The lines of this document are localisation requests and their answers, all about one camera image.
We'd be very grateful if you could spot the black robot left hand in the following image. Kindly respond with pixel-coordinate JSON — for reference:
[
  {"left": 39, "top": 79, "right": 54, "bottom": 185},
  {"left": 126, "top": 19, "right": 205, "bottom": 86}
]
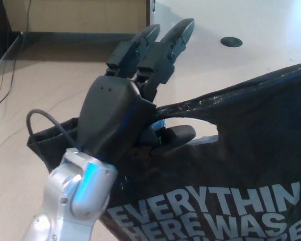
[{"left": 76, "top": 18, "right": 197, "bottom": 166}]

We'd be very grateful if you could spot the black printed plastic bag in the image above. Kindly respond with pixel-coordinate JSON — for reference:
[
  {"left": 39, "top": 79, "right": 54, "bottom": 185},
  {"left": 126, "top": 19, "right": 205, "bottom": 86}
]
[{"left": 27, "top": 60, "right": 301, "bottom": 241}]

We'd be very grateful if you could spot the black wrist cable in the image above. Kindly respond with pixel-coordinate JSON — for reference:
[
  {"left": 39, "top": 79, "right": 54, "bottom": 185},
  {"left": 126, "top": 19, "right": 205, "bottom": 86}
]
[{"left": 26, "top": 109, "right": 83, "bottom": 149}]

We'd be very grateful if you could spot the thin grey floor cable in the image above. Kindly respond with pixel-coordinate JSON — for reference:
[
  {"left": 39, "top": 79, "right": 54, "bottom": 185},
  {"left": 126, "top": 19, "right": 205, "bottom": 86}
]
[{"left": 0, "top": 86, "right": 87, "bottom": 156}]

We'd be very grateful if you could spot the thin black cable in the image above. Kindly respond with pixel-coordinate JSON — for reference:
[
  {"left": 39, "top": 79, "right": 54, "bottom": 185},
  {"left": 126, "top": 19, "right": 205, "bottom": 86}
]
[{"left": 0, "top": 0, "right": 32, "bottom": 115}]

